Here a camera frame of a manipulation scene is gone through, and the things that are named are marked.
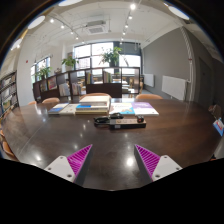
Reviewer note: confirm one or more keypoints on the purple cover book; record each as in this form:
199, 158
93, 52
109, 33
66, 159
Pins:
144, 108

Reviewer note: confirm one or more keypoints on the orange chair far right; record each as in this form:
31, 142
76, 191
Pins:
148, 96

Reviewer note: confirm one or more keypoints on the black power strip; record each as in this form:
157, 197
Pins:
120, 123

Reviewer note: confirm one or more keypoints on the stack of books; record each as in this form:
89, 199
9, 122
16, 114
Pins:
93, 104

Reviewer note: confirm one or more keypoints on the white flat book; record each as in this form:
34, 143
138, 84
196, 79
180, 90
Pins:
69, 110

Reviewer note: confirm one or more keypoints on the white wall radiator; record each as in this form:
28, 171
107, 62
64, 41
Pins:
175, 87

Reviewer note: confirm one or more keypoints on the potted plant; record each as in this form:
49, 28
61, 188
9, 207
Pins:
111, 56
43, 73
69, 63

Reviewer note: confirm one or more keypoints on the black charger plug with cable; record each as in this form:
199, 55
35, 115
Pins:
115, 116

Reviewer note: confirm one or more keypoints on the orange chair near left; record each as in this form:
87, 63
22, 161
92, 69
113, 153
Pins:
6, 147

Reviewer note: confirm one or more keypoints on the dark wooden display bookshelf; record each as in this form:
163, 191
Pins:
114, 81

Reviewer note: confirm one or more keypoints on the orange chair behind stack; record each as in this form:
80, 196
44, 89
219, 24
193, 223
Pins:
95, 94

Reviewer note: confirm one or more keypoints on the potted plant middle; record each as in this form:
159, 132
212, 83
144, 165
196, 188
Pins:
69, 63

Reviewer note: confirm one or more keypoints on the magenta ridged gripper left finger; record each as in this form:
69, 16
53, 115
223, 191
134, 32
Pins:
74, 167

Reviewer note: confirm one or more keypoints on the ceiling air conditioner unit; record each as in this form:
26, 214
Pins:
96, 27

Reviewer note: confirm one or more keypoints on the blue book at right edge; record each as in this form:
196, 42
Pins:
219, 126

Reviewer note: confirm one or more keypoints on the potted plant right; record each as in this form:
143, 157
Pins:
111, 56

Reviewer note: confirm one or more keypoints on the potted plant left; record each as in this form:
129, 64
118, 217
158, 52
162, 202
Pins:
43, 73

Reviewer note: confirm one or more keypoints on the left wall bookshelf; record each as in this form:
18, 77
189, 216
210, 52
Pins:
8, 93

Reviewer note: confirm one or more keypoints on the colourful illustrated book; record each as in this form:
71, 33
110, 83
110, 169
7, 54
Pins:
122, 108

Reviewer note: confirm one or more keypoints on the blue cover book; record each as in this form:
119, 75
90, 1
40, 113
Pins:
57, 108

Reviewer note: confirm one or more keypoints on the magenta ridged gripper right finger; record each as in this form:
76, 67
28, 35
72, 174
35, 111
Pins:
153, 166

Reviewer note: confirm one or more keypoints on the orange chair far left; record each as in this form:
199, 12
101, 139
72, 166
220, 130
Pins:
51, 100

